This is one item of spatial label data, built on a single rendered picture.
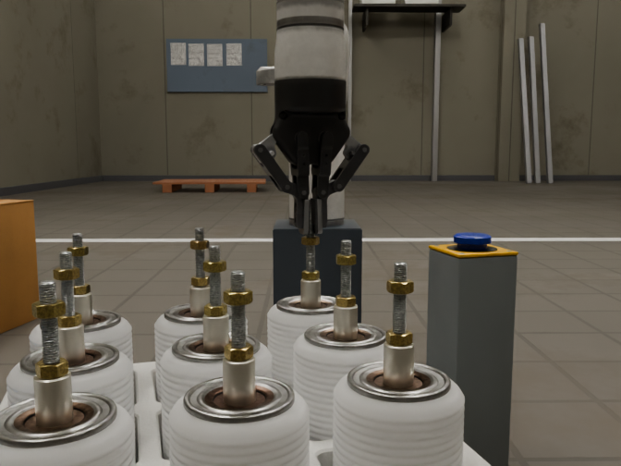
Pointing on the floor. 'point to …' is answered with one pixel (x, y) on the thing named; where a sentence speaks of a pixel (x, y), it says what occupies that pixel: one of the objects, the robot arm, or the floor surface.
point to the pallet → (210, 184)
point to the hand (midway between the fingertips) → (310, 215)
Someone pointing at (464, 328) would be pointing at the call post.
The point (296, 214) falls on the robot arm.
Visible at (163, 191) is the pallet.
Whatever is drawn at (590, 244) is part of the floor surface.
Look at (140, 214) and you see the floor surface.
